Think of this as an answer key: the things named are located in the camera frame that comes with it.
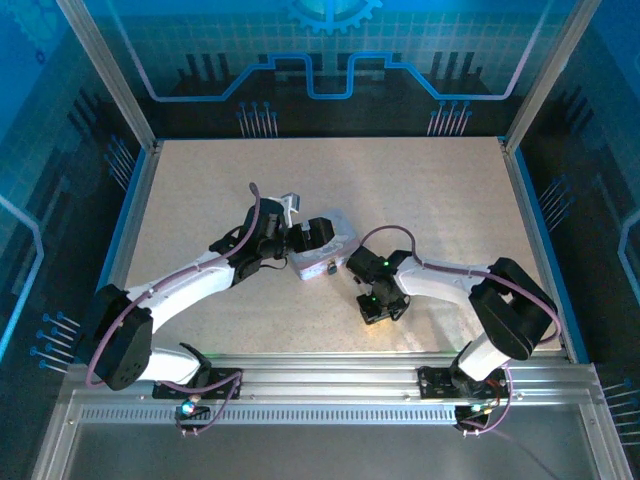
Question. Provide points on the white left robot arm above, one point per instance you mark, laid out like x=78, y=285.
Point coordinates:
x=190, y=280

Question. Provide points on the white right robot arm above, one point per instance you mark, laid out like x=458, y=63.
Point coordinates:
x=435, y=282

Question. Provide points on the pastel printed tin box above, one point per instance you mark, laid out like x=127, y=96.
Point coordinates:
x=312, y=265

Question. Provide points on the blue left table edge trim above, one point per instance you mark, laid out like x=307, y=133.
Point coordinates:
x=122, y=220

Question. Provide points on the right controller board with LED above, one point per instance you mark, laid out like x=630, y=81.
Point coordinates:
x=472, y=412

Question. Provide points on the controller board with led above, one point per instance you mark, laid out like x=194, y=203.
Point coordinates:
x=472, y=412
x=190, y=409

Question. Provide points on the left controller board with LED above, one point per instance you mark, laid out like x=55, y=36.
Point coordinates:
x=190, y=409

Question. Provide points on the aluminium front frame rail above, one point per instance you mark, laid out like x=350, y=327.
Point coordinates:
x=325, y=375

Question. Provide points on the aluminium left frame post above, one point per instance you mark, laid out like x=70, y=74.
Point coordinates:
x=112, y=80

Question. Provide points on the aluminium frame post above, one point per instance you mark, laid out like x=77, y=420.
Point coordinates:
x=545, y=75
x=112, y=80

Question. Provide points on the aluminium right frame post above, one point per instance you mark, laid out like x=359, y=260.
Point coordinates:
x=545, y=75

